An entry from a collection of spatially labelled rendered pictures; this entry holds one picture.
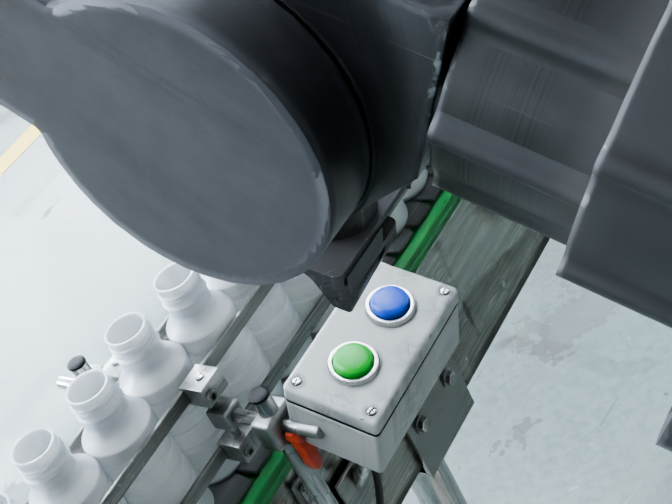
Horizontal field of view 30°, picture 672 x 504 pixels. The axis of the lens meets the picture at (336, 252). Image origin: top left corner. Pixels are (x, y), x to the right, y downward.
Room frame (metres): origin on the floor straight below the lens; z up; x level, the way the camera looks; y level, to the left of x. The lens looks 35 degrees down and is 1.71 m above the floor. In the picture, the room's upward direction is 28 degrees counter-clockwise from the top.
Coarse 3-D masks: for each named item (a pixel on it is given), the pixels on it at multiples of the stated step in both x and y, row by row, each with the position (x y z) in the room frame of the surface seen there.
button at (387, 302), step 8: (384, 288) 0.76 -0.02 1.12; (392, 288) 0.76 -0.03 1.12; (400, 288) 0.76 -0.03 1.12; (376, 296) 0.76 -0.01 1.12; (384, 296) 0.75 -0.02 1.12; (392, 296) 0.75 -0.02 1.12; (400, 296) 0.75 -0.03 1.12; (408, 296) 0.75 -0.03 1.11; (376, 304) 0.75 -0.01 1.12; (384, 304) 0.75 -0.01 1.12; (392, 304) 0.74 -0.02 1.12; (400, 304) 0.74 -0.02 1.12; (408, 304) 0.74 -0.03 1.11; (376, 312) 0.74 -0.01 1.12; (384, 312) 0.74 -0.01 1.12; (392, 312) 0.74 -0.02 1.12; (400, 312) 0.74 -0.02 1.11
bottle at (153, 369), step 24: (120, 336) 0.83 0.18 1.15; (144, 336) 0.80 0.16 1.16; (120, 360) 0.80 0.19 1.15; (144, 360) 0.79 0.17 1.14; (168, 360) 0.80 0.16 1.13; (120, 384) 0.81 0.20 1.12; (144, 384) 0.79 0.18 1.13; (168, 384) 0.78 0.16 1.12; (192, 408) 0.79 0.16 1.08; (192, 432) 0.78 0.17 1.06; (216, 432) 0.79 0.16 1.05; (192, 456) 0.78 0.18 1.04; (216, 480) 0.78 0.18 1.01
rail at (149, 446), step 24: (264, 288) 0.85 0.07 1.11; (240, 312) 0.83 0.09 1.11; (312, 312) 0.88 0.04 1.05; (216, 360) 0.80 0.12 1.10; (288, 360) 0.84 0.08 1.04; (264, 384) 0.82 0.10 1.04; (168, 408) 0.76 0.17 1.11; (168, 432) 0.75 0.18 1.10; (144, 456) 0.73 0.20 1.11; (216, 456) 0.77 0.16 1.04; (120, 480) 0.72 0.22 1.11
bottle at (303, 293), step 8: (288, 280) 0.90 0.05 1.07; (296, 280) 0.90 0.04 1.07; (304, 280) 0.90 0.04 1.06; (312, 280) 0.90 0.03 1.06; (288, 288) 0.90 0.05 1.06; (296, 288) 0.90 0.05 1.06; (304, 288) 0.90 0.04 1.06; (312, 288) 0.90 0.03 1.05; (288, 296) 0.90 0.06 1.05; (296, 296) 0.90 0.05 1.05; (304, 296) 0.90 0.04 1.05; (312, 296) 0.90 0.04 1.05; (320, 296) 0.90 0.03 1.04; (296, 304) 0.90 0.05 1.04; (304, 304) 0.90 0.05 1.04; (312, 304) 0.90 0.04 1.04; (304, 312) 0.90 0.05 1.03; (328, 312) 0.90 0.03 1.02; (304, 320) 0.90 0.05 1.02; (320, 320) 0.90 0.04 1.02; (320, 328) 0.90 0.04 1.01
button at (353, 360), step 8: (352, 344) 0.72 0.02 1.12; (360, 344) 0.72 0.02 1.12; (336, 352) 0.72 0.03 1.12; (344, 352) 0.71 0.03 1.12; (352, 352) 0.71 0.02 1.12; (360, 352) 0.71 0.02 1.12; (368, 352) 0.71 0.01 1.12; (336, 360) 0.71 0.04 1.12; (344, 360) 0.71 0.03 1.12; (352, 360) 0.71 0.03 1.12; (360, 360) 0.70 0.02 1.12; (368, 360) 0.70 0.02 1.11; (336, 368) 0.71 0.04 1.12; (344, 368) 0.70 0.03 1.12; (352, 368) 0.70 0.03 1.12; (360, 368) 0.70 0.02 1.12; (368, 368) 0.70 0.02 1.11; (344, 376) 0.70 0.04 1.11; (352, 376) 0.70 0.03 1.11; (360, 376) 0.70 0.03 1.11
